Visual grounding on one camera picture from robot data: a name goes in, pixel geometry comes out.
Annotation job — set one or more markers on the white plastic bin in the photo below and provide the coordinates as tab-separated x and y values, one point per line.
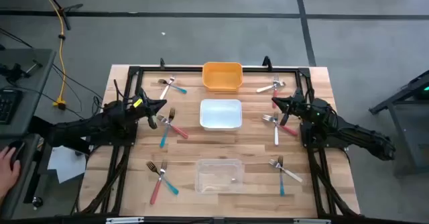
221	115

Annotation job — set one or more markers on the dark metal cart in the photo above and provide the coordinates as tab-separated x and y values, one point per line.
409	133

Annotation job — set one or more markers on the black tripod stand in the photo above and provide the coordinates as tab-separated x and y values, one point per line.
63	14

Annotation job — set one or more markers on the black computer keyboard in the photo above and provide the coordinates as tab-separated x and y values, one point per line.
8	106

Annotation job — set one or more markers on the person's hand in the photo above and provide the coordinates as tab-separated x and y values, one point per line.
8	177

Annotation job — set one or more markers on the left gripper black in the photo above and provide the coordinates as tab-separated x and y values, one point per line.
140	107

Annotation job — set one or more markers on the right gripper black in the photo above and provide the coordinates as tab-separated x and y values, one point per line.
301	105

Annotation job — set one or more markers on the black caster wheel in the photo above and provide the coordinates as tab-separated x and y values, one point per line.
37	202

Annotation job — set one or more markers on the silver metal bracket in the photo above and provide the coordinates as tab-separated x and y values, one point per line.
311	221
124	220

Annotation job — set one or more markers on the clear plastic bin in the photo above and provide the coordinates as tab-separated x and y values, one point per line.
218	177

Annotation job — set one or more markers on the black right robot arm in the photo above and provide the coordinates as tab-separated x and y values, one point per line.
355	133

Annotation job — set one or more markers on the white paper sheet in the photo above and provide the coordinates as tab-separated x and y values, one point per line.
65	165

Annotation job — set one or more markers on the black computer mouse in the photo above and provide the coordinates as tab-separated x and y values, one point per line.
18	148

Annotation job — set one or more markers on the small black frame clamp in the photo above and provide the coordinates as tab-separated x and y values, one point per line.
267	61
162	63

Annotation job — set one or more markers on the black desk clamp mount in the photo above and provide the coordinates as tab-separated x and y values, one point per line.
13	72

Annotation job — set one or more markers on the black aluminium table frame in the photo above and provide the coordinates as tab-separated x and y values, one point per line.
151	69

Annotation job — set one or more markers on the orange plastic bin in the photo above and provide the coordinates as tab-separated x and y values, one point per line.
221	76

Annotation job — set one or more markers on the dark grey side desk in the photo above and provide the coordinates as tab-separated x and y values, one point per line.
27	183

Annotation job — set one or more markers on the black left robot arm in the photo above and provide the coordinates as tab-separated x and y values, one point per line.
83	130

